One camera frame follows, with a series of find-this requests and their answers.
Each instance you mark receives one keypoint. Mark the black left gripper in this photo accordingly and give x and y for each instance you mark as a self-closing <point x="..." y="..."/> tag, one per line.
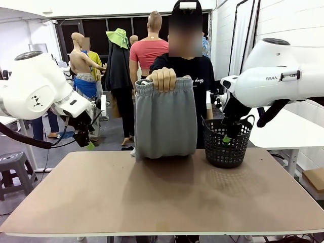
<point x="79" y="129"/>

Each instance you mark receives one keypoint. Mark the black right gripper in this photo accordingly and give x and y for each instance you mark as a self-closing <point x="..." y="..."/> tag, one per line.
<point x="234" y="114"/>

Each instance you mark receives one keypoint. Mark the black perforated plastic basket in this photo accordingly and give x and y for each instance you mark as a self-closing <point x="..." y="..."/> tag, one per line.
<point x="225" y="152"/>

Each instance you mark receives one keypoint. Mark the grey training pants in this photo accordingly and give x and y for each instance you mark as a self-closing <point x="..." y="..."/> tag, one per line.
<point x="164" y="121"/>

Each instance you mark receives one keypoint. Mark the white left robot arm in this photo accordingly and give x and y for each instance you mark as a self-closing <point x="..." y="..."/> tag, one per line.
<point x="33" y="88"/>

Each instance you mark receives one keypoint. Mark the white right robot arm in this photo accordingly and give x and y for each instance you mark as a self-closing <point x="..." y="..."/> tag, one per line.
<point x="273" y="76"/>

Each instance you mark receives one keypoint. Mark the person's right hand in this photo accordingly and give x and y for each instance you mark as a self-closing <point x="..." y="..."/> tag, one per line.
<point x="164" y="78"/>

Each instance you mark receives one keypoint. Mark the mannequin torso in jeans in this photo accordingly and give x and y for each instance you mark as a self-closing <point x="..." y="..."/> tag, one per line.
<point x="38" y="126"/>

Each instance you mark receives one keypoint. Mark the blue cloth wrap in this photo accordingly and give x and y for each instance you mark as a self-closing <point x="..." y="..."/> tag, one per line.
<point x="86" y="87"/>

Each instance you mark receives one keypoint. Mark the person in black T-shirt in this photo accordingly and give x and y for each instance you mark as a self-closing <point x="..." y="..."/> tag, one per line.
<point x="200" y="73"/>

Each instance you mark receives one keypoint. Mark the mannequin in black coat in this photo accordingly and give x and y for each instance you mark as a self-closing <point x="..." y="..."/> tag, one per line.
<point x="121" y="76"/>

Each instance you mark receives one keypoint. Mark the grey plastic stool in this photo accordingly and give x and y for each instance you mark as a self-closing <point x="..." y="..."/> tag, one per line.
<point x="14" y="172"/>

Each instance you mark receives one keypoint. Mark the mannequin in yellow shirt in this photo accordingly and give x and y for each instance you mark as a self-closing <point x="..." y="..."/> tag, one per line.
<point x="97" y="62"/>

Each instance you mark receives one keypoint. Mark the bare tan mannequin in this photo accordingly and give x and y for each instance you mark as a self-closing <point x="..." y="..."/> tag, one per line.
<point x="79" y="60"/>

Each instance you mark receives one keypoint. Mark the blue patterned shirt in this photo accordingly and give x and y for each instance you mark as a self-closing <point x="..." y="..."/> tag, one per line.
<point x="207" y="49"/>

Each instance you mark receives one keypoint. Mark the brown cardboard box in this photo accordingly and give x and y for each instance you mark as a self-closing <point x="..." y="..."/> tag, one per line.
<point x="314" y="179"/>

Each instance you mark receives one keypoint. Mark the mannequin in red top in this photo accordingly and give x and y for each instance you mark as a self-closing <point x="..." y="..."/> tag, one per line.
<point x="144" y="53"/>

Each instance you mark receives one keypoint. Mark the black backdrop stand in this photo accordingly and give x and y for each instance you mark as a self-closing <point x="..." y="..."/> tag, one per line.
<point x="243" y="30"/>

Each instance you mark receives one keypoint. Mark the green bucket hat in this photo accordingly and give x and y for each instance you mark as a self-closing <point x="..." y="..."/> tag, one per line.
<point x="118" y="38"/>

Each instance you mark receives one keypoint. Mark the grey whiteboard panel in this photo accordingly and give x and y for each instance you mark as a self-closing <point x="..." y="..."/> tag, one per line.
<point x="38" y="47"/>

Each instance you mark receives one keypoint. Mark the small bald mannequin head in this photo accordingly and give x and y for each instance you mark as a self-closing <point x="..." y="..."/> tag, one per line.
<point x="134" y="40"/>

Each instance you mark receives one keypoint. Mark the black baseball cap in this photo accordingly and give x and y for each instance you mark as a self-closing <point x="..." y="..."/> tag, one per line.
<point x="187" y="6"/>

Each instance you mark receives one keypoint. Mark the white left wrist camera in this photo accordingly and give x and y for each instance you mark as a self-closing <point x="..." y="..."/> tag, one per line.
<point x="103" y="106"/>

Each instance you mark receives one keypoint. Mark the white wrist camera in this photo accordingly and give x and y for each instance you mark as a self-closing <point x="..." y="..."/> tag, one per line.
<point x="103" y="106"/>
<point x="208" y="98"/>

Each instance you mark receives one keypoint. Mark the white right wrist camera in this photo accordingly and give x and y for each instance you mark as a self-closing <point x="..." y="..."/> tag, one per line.
<point x="208" y="98"/>

